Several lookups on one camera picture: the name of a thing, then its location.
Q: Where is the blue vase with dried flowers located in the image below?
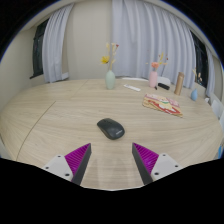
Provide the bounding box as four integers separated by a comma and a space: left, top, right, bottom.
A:
190, 68, 204, 102

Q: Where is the white remote control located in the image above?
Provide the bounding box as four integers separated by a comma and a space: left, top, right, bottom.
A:
123, 83, 142, 92

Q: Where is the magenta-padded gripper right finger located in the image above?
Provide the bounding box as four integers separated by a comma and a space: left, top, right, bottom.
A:
131, 142, 184, 186

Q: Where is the white chair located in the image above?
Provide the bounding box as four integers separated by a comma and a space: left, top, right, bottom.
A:
157, 76, 172, 86
121, 77, 149, 82

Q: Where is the black computer mouse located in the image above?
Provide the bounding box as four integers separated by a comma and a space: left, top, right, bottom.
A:
96, 117, 126, 141

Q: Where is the dark window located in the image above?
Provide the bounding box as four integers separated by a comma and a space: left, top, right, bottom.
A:
29, 19, 49, 80
189, 30, 209, 88

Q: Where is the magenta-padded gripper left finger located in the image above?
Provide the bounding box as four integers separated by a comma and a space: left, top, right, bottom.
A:
41, 142, 92, 186

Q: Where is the pink vase with orange flowers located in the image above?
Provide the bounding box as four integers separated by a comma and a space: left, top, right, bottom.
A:
145, 51, 169, 88

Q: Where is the green vase with yellow flowers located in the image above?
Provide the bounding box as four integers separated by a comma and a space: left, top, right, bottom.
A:
100, 42, 120, 90

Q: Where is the brown insulated drink bottle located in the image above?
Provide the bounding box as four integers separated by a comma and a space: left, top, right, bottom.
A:
173, 71, 185, 96

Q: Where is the row of white chairs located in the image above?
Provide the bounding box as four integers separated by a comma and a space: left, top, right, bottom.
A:
209, 93, 224, 134

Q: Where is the wide white curtain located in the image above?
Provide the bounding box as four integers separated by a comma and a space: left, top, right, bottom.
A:
111, 0, 197, 89

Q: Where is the colourful cartoon print mouse pad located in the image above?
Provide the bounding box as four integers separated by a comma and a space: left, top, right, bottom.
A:
142, 93, 184, 118

